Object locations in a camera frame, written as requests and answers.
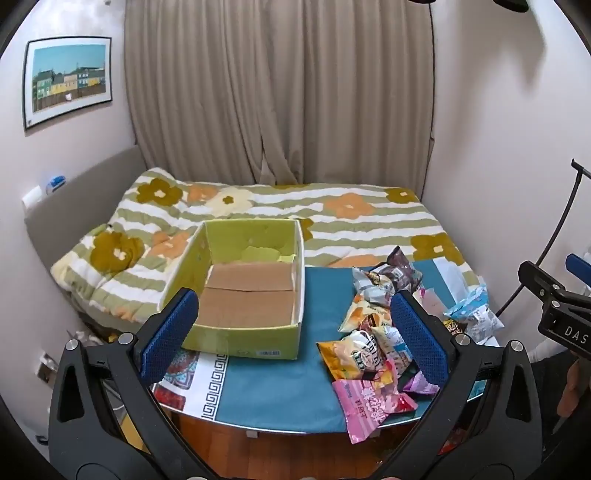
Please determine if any floral striped blanket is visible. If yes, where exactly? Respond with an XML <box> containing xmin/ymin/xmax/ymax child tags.
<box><xmin>51</xmin><ymin>166</ymin><xmax>478</xmax><ymax>333</ymax></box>

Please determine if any green cardboard box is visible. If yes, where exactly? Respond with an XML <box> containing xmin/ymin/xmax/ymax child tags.
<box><xmin>159</xmin><ymin>219</ymin><xmax>305</xmax><ymax>361</ymax></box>

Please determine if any white wall switch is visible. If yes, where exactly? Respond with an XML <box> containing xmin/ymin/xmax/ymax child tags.
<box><xmin>21</xmin><ymin>185</ymin><xmax>45</xmax><ymax>209</ymax></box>

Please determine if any pink snack packet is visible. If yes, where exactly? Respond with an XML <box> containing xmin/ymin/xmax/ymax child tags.
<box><xmin>332</xmin><ymin>378</ymin><xmax>419</xmax><ymax>445</ymax></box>

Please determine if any teal patterned tablecloth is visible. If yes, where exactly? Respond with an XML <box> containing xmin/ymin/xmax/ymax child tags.
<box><xmin>152</xmin><ymin>258</ymin><xmax>502</xmax><ymax>437</ymax></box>

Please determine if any beige curtain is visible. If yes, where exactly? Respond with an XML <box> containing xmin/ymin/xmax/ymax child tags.
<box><xmin>124</xmin><ymin>0</ymin><xmax>437</xmax><ymax>185</ymax></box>

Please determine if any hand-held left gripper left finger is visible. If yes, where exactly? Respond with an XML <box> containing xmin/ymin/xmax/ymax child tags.
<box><xmin>48</xmin><ymin>288</ymin><xmax>200</xmax><ymax>468</ymax></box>

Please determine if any pile of snack packets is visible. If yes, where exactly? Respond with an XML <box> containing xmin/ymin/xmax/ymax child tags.
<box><xmin>338</xmin><ymin>246</ymin><xmax>462</xmax><ymax>398</ymax></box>

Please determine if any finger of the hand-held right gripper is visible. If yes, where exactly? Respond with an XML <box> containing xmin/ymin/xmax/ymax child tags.
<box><xmin>518</xmin><ymin>261</ymin><xmax>561</xmax><ymax>305</ymax></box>
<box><xmin>566</xmin><ymin>253</ymin><xmax>591</xmax><ymax>296</ymax></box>

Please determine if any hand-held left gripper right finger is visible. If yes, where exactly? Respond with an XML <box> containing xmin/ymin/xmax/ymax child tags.
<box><xmin>392</xmin><ymin>290</ymin><xmax>542</xmax><ymax>468</ymax></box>

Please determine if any light blue snack packet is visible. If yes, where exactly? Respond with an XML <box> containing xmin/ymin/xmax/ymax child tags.
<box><xmin>444</xmin><ymin>285</ymin><xmax>505</xmax><ymax>343</ymax></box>

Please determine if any framed houses picture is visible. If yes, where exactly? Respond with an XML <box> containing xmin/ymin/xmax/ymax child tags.
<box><xmin>22</xmin><ymin>36</ymin><xmax>114</xmax><ymax>131</ymax></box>

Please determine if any grey bed headboard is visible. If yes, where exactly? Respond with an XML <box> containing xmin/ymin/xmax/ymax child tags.
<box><xmin>24</xmin><ymin>145</ymin><xmax>148</xmax><ymax>296</ymax></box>

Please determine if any orange snack packet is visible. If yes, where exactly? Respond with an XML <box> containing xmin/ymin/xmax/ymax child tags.
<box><xmin>316</xmin><ymin>339</ymin><xmax>358</xmax><ymax>371</ymax></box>

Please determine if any person's right hand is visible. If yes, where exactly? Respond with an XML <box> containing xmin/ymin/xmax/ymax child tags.
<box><xmin>560</xmin><ymin>357</ymin><xmax>583</xmax><ymax>416</ymax></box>

